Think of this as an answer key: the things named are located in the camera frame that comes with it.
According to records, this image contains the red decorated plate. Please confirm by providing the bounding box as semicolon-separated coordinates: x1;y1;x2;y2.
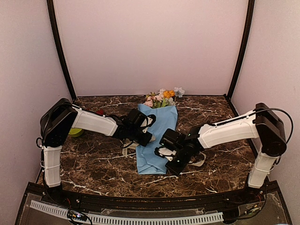
96;109;104;116

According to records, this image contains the blue wrapping paper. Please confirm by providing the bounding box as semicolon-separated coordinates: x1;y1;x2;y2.
136;104;178;175

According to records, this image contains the beige ribbon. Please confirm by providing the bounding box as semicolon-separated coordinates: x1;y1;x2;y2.
120;135;207;168

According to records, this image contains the pink fake flower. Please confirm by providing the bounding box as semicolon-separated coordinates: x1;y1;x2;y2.
143;92;163;109

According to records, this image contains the right black frame post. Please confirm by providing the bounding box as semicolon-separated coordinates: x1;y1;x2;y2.
227;0;255;101

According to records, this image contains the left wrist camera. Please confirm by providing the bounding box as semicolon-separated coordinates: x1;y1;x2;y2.
140;114;156;133

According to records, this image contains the black frame post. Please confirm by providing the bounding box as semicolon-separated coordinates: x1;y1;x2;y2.
46;0;77;101
227;0;255;101

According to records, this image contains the white cable duct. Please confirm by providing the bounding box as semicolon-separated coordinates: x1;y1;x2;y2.
30;200;224;225

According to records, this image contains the green bowl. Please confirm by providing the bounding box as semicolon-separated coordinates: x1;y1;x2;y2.
68;128;84;137

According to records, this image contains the light blue fake flower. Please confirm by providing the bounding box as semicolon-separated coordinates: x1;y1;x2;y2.
174;87;185;101

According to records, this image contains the orange fake flower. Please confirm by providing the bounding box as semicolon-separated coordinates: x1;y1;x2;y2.
162;90;175;107

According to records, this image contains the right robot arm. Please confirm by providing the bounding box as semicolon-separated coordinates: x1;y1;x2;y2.
154;103;291;203

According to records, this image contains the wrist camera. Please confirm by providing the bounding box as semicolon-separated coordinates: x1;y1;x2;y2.
154;147;177;161
140;114;156;133

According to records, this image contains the left black frame post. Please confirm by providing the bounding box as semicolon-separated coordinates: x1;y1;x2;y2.
46;0;77;101

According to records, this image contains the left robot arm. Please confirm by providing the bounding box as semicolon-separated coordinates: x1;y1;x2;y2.
36;98;156;204

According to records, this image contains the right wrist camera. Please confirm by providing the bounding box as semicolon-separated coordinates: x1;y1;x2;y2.
154;147;177;161

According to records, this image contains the black front rail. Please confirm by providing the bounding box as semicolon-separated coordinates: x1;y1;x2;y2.
26;181;278;212

